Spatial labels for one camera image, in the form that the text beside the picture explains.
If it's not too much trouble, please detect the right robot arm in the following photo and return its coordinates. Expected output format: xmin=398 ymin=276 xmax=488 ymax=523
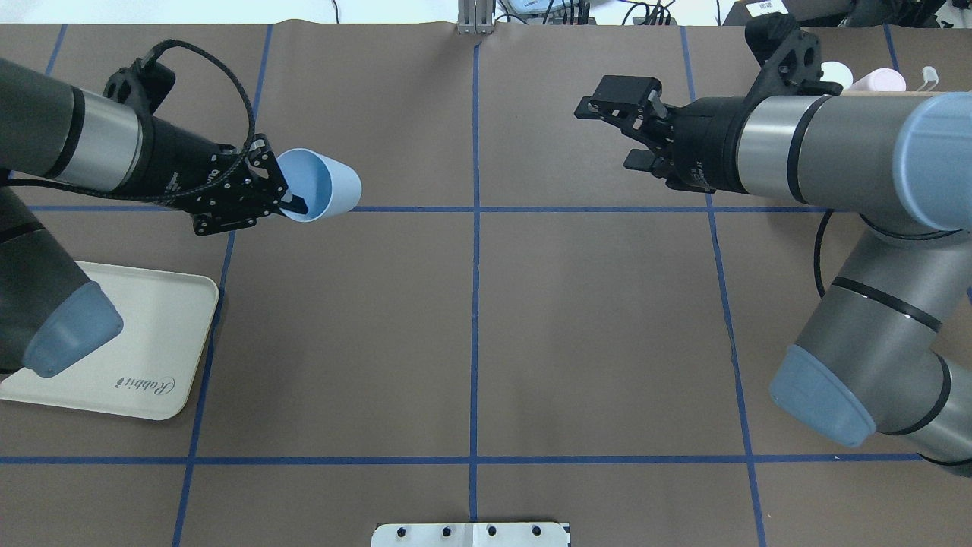
xmin=574 ymin=75 xmax=970 ymax=477

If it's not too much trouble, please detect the pink plastic cup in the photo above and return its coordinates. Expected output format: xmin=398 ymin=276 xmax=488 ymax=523
xmin=848 ymin=67 xmax=908 ymax=93

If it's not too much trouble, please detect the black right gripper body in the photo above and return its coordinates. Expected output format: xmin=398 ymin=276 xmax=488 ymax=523
xmin=654 ymin=96 xmax=751 ymax=194

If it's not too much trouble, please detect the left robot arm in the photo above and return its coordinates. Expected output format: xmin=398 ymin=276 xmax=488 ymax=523
xmin=2 ymin=41 xmax=315 ymax=378

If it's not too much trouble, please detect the white wire cup rack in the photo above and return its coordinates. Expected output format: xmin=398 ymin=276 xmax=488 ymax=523
xmin=898 ymin=66 xmax=940 ymax=94

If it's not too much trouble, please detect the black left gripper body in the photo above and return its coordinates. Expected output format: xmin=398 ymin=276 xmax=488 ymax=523
xmin=137 ymin=118 xmax=289 ymax=236

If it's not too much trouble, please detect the aluminium frame post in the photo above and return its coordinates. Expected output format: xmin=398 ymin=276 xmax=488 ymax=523
xmin=457 ymin=0 xmax=497 ymax=35

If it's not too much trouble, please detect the cream plastic tray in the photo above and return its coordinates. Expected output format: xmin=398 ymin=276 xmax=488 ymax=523
xmin=1 ymin=262 xmax=219 ymax=420

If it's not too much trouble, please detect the blue plastic cup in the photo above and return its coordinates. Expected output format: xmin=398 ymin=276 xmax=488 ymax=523
xmin=277 ymin=148 xmax=362 ymax=223

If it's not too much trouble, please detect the pale green plastic cup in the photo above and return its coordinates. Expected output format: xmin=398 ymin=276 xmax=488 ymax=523
xmin=820 ymin=60 xmax=854 ymax=90

